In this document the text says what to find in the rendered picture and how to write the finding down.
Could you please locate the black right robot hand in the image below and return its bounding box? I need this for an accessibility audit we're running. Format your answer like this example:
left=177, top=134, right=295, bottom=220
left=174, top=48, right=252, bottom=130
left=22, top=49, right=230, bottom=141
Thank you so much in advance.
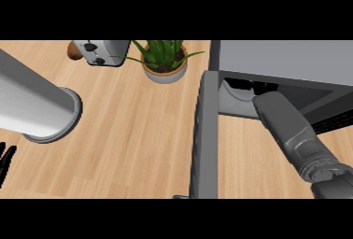
left=223, top=77, right=280, bottom=97

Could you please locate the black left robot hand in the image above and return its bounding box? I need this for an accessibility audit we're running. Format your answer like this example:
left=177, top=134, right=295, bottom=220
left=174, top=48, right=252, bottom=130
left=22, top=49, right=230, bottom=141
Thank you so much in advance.
left=0, top=141, right=17, bottom=190

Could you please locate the dark grey microwave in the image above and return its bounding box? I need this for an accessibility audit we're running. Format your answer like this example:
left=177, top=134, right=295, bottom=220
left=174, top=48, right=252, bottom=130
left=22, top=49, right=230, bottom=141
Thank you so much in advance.
left=208, top=40, right=353, bottom=135

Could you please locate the dark grey microwave door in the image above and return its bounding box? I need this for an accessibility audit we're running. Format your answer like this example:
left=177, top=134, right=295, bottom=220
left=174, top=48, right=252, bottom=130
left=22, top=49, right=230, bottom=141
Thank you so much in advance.
left=171, top=69, right=223, bottom=200

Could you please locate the large pale grey cylinder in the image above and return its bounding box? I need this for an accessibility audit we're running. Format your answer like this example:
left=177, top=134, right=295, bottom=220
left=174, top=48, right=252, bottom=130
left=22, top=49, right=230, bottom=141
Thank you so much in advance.
left=0, top=49, right=84, bottom=145

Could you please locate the green potted plant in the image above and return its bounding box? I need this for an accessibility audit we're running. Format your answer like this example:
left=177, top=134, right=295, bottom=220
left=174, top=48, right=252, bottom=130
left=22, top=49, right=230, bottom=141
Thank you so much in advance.
left=109, top=40, right=206, bottom=85

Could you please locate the silver toaster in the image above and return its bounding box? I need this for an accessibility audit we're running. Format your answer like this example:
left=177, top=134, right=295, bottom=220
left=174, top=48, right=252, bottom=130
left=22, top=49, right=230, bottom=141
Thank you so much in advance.
left=72, top=40, right=133, bottom=67

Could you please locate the brown rounded object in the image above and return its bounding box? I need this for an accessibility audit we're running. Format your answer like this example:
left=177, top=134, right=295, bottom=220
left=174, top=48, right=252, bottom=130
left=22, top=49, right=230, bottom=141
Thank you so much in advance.
left=66, top=40, right=84, bottom=61

